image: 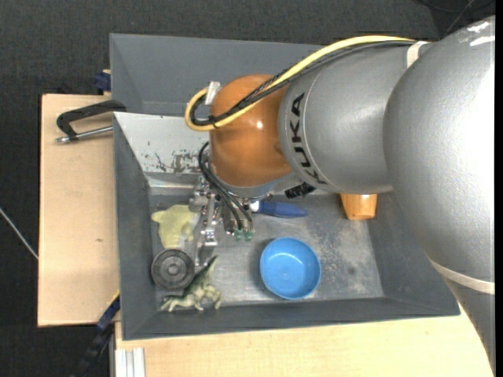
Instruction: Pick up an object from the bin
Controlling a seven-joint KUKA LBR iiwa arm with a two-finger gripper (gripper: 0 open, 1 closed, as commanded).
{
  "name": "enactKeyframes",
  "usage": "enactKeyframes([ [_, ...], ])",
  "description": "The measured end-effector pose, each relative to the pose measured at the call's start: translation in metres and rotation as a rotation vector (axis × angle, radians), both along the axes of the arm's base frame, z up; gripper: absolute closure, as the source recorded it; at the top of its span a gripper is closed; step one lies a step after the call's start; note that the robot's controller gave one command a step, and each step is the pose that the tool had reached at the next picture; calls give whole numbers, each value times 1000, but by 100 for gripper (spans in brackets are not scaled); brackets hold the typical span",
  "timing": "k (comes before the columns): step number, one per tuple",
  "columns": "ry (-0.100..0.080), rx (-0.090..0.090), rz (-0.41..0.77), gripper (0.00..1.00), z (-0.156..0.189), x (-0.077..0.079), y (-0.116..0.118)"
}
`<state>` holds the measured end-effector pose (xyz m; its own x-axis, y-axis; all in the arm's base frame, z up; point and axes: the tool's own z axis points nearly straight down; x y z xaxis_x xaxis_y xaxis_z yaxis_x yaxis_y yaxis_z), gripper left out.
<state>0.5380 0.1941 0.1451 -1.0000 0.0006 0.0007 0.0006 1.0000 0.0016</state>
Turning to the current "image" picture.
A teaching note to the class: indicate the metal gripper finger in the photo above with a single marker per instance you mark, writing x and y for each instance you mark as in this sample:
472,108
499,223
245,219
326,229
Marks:
205,249

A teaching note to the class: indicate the pale yellow-green soft toy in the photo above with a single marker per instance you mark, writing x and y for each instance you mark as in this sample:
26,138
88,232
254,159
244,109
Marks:
173,223

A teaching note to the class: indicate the black round wheel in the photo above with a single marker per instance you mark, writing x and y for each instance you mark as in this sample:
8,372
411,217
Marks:
173,269

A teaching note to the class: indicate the green toy dinosaur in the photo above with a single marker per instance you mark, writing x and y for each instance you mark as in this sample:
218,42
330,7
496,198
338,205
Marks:
198,293

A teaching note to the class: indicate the blue marker pen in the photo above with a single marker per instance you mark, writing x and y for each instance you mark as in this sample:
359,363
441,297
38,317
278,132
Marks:
285,209

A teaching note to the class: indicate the blue plastic bowl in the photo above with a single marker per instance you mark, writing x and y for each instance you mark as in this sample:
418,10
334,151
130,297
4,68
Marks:
290,268

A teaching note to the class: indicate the brown cardboard board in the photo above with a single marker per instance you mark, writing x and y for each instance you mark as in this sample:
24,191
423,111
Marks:
74,218

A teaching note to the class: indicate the grey metal bin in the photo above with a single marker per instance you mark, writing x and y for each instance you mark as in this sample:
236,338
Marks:
346,257

